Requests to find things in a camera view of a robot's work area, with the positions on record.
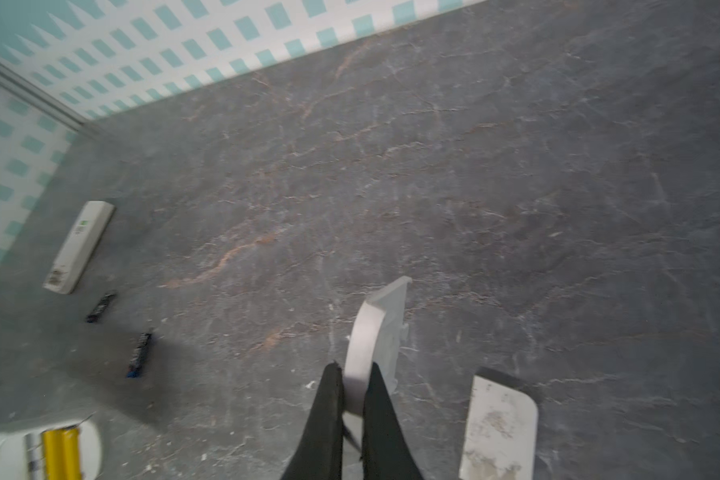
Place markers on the upper yellow battery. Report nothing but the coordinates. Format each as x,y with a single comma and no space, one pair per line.
54,463

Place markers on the black AAA battery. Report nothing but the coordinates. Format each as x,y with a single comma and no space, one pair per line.
140,355
101,307

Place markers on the lower yellow battery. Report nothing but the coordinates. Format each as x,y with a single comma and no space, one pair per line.
71,454

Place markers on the white air conditioner remote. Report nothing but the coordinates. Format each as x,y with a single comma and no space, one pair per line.
21,453

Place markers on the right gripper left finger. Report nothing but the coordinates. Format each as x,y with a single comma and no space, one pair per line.
319,453

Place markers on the white remote with green buttons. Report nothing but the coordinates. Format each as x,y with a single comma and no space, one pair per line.
78,247

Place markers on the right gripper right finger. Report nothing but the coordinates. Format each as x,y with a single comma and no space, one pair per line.
385,453

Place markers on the white battery cover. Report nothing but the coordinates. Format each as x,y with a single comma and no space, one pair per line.
500,433
378,331

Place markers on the yellow battery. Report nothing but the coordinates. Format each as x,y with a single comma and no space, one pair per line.
54,463
71,454

